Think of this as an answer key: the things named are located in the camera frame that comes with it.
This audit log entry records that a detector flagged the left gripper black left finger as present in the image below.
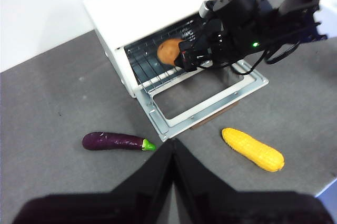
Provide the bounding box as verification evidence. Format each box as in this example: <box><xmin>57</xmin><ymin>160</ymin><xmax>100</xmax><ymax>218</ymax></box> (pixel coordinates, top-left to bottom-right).
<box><xmin>13</xmin><ymin>139</ymin><xmax>176</xmax><ymax>224</ymax></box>

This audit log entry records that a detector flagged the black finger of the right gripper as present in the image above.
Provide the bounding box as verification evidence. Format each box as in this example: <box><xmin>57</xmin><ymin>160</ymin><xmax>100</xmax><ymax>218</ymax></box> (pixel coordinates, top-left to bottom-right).
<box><xmin>179</xmin><ymin>36</ymin><xmax>211</xmax><ymax>52</ymax></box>
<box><xmin>174</xmin><ymin>52</ymin><xmax>211</xmax><ymax>72</ymax></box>

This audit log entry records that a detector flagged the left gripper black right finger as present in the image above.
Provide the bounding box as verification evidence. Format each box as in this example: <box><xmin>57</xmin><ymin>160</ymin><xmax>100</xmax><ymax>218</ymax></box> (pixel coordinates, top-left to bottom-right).
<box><xmin>173</xmin><ymin>139</ymin><xmax>335</xmax><ymax>224</ymax></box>

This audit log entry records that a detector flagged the brown toy potato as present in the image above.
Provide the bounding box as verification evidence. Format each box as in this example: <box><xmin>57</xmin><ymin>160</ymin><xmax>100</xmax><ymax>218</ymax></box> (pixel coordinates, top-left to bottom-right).
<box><xmin>157</xmin><ymin>38</ymin><xmax>185</xmax><ymax>66</ymax></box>

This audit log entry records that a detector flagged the oven door with beige handle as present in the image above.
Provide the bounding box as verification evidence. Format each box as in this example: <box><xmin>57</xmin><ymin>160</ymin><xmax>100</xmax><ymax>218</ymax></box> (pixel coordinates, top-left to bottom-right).
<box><xmin>135</xmin><ymin>59</ymin><xmax>270</xmax><ymax>142</ymax></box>

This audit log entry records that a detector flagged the cream toaster oven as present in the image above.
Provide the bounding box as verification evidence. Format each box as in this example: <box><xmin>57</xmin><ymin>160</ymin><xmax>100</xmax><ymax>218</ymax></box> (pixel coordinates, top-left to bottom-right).
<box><xmin>83</xmin><ymin>0</ymin><xmax>256</xmax><ymax>99</ymax></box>

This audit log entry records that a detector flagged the purple toy eggplant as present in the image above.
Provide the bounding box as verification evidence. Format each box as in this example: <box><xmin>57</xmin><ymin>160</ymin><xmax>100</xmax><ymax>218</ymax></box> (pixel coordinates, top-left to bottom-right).
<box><xmin>82</xmin><ymin>131</ymin><xmax>156</xmax><ymax>152</ymax></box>

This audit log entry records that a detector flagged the yellow toy corn cob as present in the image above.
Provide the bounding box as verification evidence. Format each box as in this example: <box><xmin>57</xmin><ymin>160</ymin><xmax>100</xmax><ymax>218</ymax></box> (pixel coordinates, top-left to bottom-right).
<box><xmin>221</xmin><ymin>127</ymin><xmax>285</xmax><ymax>173</ymax></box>

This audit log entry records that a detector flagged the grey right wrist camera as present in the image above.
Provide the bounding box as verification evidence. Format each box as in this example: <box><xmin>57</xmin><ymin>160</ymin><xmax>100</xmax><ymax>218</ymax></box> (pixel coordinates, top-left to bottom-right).
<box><xmin>199</xmin><ymin>0</ymin><xmax>214</xmax><ymax>18</ymax></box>

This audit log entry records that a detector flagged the metal oven wire rack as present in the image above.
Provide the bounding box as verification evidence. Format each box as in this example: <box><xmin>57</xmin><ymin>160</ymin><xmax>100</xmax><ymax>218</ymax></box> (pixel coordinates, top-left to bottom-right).
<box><xmin>125</xmin><ymin>14</ymin><xmax>211</xmax><ymax>89</ymax></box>

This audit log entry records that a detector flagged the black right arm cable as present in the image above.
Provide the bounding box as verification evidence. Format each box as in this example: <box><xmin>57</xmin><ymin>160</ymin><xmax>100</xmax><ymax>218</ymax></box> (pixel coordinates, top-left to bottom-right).
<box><xmin>230</xmin><ymin>42</ymin><xmax>303</xmax><ymax>76</ymax></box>

